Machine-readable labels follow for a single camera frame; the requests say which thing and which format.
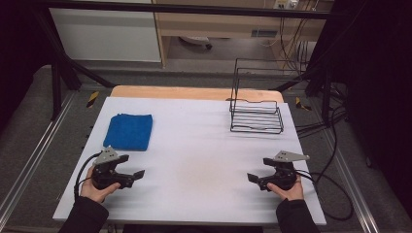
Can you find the white table mat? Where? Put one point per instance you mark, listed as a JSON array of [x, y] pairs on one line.
[[194, 155]]

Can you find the wooden table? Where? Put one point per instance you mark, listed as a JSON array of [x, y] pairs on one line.
[[181, 92]]

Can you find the wooden desk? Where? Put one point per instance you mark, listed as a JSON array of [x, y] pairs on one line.
[[226, 24]]

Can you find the yellow black floor tape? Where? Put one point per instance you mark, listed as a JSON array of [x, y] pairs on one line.
[[302, 105], [92, 99]]

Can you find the person's right hand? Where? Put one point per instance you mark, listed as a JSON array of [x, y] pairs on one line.
[[290, 193]]

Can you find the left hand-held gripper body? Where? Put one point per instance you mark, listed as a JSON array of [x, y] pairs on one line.
[[105, 173]]

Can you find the white cabinet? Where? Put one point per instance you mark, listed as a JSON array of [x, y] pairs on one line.
[[107, 34]]

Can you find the aluminium rail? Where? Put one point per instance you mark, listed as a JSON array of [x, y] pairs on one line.
[[35, 161], [353, 187]]

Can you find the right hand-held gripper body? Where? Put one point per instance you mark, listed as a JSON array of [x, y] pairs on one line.
[[283, 174]]

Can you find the white power strip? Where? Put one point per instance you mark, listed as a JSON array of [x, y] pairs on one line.
[[285, 4]]

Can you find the black metal frame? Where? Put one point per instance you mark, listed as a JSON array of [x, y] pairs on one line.
[[61, 71], [324, 84]]

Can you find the white chair base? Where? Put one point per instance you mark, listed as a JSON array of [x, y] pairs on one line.
[[196, 40]]

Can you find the blue towel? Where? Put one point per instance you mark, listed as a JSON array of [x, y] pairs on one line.
[[129, 131]]

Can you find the person's left hand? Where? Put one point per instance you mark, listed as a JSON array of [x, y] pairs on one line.
[[94, 191]]

